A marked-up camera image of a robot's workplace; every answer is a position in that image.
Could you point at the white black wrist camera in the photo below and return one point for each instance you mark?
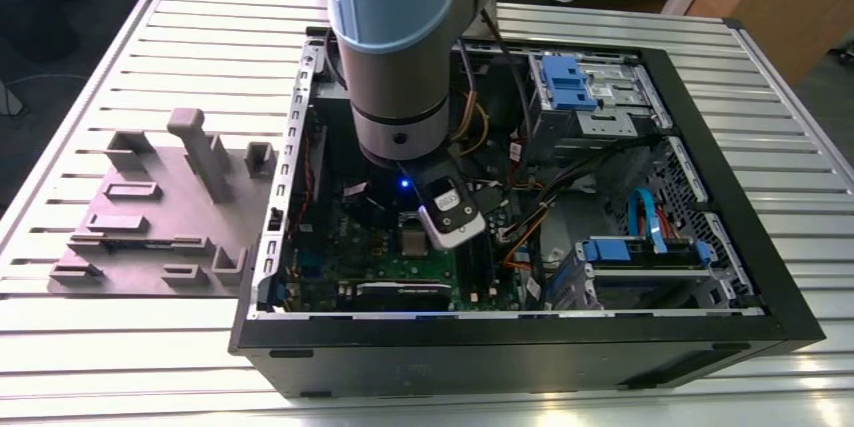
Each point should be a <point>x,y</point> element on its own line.
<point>450,217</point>

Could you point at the black graphics card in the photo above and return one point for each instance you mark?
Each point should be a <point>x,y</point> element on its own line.
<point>400,295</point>

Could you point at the silver disk bay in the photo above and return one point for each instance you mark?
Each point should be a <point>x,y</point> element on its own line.
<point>650,274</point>

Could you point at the black case fan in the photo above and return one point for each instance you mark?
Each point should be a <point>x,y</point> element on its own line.
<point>319,162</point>

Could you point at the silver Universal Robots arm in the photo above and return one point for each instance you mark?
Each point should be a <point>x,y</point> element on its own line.
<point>400,87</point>

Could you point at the black open PC case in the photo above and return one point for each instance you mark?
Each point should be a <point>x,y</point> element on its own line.
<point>467,362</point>

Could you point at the grey power supply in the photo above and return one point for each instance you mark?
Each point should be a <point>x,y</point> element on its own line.
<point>334,127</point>

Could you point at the silver drive bay cage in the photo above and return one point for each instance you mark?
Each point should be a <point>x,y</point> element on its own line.
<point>603,129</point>

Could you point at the CPU socket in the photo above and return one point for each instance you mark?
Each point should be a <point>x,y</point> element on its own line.
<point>398,242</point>

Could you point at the green motherboard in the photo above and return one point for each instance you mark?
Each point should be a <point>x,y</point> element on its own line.
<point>360,247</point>

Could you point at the hard disk in blue carrier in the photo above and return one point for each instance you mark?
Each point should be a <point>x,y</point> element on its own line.
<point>603,251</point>

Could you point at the black RAM slot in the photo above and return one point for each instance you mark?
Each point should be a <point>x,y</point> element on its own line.
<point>467,272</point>
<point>475,272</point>
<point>482,272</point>

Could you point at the blue plastic drive latch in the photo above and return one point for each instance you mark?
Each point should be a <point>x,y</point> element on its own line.
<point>563,72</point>

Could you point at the grey parts rack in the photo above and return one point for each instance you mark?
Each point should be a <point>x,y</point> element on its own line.
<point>173,217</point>

